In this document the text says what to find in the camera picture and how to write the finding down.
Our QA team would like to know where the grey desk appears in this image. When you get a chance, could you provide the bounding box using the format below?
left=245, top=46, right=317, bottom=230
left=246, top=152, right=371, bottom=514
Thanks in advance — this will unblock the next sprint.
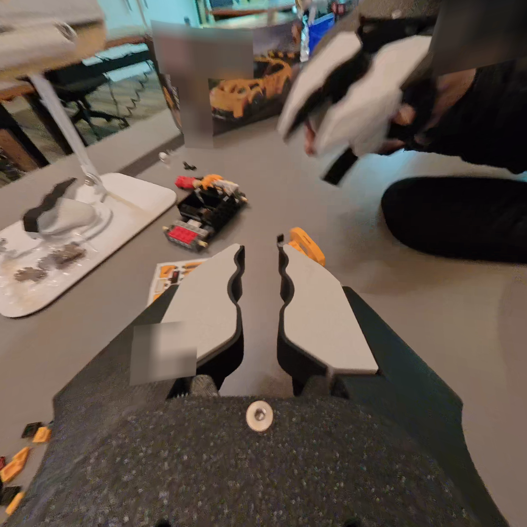
left=0, top=109, right=527, bottom=527

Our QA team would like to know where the orange toy brick assembly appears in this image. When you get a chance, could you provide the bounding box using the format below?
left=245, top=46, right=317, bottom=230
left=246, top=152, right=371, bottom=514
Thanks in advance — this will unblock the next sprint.
left=277, top=227, right=327, bottom=267

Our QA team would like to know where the black padded cushion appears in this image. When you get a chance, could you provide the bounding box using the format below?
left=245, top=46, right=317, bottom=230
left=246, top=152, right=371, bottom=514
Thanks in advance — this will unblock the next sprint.
left=381, top=177, right=527, bottom=264

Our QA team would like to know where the black office chair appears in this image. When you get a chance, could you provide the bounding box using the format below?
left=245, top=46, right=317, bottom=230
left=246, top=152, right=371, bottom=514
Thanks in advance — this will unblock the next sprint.
left=47, top=62, right=130, bottom=132

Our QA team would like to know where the bag of small metal parts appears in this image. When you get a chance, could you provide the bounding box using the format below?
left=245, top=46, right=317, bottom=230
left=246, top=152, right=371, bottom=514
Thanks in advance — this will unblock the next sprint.
left=0, top=242, right=88, bottom=285

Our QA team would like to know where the wooden office table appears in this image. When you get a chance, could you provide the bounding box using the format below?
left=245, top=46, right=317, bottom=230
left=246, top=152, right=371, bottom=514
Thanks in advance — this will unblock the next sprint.
left=0, top=35, right=155, bottom=105

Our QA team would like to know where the white book stand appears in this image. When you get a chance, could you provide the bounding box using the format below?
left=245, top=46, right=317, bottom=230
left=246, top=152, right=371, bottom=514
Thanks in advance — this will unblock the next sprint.
left=0, top=0, right=178, bottom=318

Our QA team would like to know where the pile of small loose bricks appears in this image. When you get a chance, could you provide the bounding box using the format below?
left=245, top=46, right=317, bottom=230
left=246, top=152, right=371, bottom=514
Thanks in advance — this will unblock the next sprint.
left=0, top=420, right=54, bottom=517

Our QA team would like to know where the black coiled cable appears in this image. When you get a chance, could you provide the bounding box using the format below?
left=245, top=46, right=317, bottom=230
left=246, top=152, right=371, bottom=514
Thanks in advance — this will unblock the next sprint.
left=123, top=80, right=143, bottom=121

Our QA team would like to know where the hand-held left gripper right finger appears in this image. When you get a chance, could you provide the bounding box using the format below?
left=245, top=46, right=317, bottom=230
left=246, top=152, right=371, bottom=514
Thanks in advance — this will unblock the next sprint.
left=277, top=245, right=379, bottom=395

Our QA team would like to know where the orange sticker sheet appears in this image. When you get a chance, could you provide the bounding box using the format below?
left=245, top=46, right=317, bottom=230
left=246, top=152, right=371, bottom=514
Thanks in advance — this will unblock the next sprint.
left=147, top=259, right=209, bottom=306

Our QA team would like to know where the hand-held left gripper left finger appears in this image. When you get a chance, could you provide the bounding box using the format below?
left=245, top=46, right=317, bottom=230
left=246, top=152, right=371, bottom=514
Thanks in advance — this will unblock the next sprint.
left=162, top=243, right=246, bottom=391

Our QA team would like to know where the grey part with wavy edge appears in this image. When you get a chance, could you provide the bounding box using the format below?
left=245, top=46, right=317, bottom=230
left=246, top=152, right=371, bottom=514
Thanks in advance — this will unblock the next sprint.
left=23, top=178, right=100, bottom=236

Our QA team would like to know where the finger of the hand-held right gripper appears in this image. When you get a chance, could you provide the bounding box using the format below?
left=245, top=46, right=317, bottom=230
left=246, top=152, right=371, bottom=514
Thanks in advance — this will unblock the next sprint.
left=316, top=35, right=433, bottom=157
left=277, top=31, right=364, bottom=140

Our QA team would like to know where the person's right hand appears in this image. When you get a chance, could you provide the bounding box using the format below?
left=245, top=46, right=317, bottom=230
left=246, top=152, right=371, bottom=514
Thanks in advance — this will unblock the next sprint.
left=304, top=68, right=478, bottom=156

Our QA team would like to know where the black toy car box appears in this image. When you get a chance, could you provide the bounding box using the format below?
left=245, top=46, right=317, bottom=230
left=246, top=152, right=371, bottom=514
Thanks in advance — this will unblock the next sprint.
left=158, top=21, right=304, bottom=149

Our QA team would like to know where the black toy car chassis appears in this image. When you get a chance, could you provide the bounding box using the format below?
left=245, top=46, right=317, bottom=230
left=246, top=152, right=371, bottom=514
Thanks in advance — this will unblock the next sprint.
left=162, top=185, right=248, bottom=253

